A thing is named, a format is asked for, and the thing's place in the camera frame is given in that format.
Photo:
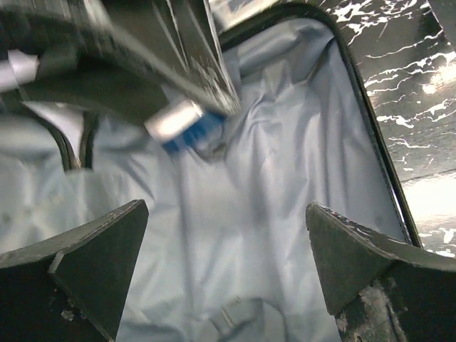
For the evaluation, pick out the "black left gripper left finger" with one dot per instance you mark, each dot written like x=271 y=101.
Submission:
x=73 y=286

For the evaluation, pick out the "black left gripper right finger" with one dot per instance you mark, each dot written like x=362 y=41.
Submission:
x=378 y=288

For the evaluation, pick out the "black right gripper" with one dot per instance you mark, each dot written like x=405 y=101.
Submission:
x=117 y=56

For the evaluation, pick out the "space astronaut kids suitcase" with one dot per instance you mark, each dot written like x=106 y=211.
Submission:
x=226 y=254

